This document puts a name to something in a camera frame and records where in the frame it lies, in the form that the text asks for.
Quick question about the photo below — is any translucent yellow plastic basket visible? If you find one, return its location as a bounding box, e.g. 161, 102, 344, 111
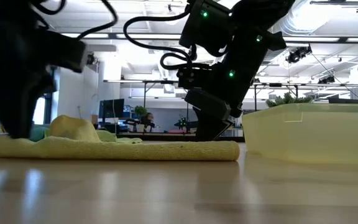
241, 102, 358, 166

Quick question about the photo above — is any black ceiling spotlight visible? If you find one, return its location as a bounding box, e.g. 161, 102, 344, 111
86, 52, 99, 66
318, 75, 336, 85
285, 44, 313, 65

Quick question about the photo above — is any silver ventilation duct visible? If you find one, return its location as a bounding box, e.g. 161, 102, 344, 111
272, 0, 326, 37

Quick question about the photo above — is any flat black screen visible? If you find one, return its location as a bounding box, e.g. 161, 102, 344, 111
328, 98, 358, 105

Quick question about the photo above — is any dark computer monitor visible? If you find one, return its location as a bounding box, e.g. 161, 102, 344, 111
98, 98, 126, 119

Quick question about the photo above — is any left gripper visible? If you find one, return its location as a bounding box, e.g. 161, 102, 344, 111
0, 17, 56, 139

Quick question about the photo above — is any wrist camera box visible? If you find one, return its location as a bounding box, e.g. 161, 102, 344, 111
44, 30, 89, 74
178, 0, 233, 57

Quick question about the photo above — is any person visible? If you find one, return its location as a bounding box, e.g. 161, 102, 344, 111
142, 112, 155, 129

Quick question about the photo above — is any yellow microfiber towel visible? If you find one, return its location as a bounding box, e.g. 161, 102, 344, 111
0, 114, 241, 162

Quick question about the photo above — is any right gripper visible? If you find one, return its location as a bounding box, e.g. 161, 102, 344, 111
177, 26, 288, 142

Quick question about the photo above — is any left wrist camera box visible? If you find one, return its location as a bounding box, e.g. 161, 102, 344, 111
44, 30, 89, 74

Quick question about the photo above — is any light green microfiber towel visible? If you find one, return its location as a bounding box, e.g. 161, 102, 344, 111
95, 129, 143, 144

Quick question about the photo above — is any black ceiling track lamp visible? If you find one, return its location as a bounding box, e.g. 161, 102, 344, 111
309, 0, 358, 14

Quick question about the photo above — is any teal microfiber towel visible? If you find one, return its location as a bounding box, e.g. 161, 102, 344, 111
29, 124, 51, 142

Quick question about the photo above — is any small potted plant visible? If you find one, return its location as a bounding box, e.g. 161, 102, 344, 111
134, 105, 149, 133

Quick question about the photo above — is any long ceiling light strip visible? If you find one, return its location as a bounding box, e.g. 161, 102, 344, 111
283, 36, 358, 44
61, 32, 183, 40

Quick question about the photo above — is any leafy green plant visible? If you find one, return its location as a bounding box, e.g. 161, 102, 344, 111
265, 92, 314, 108

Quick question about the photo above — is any black metal desk frame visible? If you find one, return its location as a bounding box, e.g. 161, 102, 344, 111
250, 82, 358, 111

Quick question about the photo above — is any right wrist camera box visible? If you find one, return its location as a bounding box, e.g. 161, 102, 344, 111
178, 0, 233, 57

